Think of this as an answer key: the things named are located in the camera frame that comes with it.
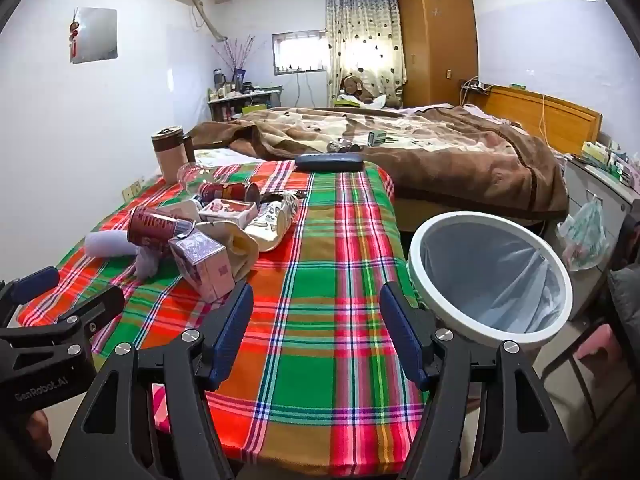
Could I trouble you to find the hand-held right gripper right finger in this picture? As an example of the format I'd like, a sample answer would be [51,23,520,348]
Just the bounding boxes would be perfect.
[378,282,591,480]

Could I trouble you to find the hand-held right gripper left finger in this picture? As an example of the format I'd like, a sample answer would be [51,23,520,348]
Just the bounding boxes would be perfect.
[50,280,256,480]

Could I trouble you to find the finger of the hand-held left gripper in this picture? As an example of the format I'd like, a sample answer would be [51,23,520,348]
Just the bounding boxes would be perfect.
[0,266,61,311]
[0,286,126,361]

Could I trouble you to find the white foam sheet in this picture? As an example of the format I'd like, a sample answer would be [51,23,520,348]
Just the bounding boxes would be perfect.
[84,230,163,279]

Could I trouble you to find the pink purple carton box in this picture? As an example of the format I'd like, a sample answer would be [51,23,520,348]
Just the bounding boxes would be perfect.
[167,230,236,302]

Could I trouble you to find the cream paper bag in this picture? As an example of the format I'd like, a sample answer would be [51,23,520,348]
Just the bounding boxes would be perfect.
[197,220,259,282]

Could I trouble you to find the red drink can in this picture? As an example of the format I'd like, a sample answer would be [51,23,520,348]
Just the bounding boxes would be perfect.
[199,181,262,206]
[126,206,196,253]

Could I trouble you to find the white round trash bin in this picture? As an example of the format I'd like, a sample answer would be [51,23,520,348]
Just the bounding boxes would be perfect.
[407,211,574,356]

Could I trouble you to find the pale plastic bin liner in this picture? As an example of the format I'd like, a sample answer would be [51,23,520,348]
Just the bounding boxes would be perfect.
[420,220,563,333]

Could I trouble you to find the cream bag with green arrows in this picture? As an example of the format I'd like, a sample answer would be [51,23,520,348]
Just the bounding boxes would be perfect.
[243,191,301,252]

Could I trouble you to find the pale pink carton box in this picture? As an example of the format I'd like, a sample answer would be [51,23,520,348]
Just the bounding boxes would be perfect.
[198,199,259,228]

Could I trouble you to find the clear glass jar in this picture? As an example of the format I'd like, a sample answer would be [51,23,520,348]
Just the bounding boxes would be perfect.
[176,161,221,196]

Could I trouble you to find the plaid bed cloth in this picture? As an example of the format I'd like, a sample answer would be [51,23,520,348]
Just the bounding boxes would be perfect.
[17,159,436,478]

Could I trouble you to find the brown insulated tumbler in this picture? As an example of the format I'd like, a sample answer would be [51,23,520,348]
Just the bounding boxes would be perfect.
[151,126,187,186]

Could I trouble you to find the floral bed sheet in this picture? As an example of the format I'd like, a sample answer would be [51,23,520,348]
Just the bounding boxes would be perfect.
[192,147,261,166]

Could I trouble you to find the brown patterned blanket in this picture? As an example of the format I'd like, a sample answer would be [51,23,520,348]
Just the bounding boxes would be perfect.
[185,105,571,221]

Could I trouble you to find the dark blue glasses case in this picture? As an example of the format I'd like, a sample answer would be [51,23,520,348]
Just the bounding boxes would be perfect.
[295,153,365,173]

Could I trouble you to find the pink stool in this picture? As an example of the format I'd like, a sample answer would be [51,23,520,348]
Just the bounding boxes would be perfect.
[575,322,616,361]

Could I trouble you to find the hanging printed plastic bag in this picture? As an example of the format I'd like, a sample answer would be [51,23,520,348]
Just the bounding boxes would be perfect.
[556,197,611,272]

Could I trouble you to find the cluttered side table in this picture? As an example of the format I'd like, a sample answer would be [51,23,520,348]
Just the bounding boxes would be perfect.
[207,85,283,122]

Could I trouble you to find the grey chair cushion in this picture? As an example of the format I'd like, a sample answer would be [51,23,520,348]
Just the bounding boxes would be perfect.
[607,265,640,346]

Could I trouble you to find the grey nightstand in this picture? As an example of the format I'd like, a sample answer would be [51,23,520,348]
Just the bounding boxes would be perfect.
[562,155,636,321]

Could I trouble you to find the black chair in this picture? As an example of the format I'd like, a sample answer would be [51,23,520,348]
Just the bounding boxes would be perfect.
[542,215,640,461]

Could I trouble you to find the brown teddy bear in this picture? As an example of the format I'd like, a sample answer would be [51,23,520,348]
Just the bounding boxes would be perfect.
[337,74,381,106]

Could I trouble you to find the wooden headboard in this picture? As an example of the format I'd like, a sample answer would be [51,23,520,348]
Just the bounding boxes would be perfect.
[472,85,603,143]

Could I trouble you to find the pile of medicine boxes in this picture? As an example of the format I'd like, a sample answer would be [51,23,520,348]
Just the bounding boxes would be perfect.
[580,135,640,186]

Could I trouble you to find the purple flower branches in vase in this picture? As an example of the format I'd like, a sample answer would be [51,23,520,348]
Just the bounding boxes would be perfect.
[212,35,258,83]

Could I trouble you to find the small window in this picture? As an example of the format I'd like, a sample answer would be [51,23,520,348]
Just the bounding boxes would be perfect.
[271,31,330,76]

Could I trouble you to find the wooden wardrobe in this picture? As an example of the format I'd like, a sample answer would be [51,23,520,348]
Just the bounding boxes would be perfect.
[397,0,481,108]

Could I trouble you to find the air conditioner pipe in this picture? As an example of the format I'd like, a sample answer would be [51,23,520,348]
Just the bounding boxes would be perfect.
[186,0,228,41]

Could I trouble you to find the heart patterned curtain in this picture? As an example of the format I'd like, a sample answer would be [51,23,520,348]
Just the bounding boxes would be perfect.
[324,0,407,106]

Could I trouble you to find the silver wall panel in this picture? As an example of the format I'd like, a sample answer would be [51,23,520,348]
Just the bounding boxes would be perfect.
[69,7,119,65]

